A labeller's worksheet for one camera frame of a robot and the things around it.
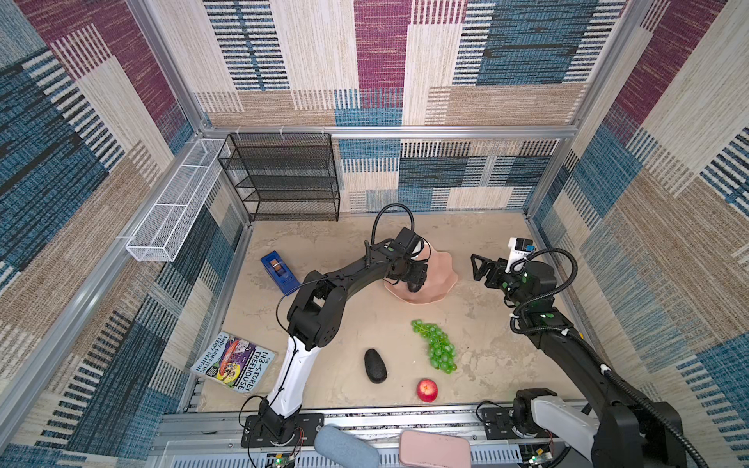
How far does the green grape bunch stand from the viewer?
32.0 inches

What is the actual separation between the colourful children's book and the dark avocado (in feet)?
0.92

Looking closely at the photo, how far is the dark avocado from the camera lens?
2.61 ft

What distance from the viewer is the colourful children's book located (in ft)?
2.65

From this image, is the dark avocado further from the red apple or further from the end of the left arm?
the end of the left arm

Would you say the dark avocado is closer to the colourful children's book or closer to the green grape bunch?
the green grape bunch

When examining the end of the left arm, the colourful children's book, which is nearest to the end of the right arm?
the end of the left arm

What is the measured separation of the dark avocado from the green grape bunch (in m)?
0.14

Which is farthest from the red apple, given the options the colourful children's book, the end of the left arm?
the colourful children's book

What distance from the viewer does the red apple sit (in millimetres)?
767

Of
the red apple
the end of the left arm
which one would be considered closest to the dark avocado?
the red apple

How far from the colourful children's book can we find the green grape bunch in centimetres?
46
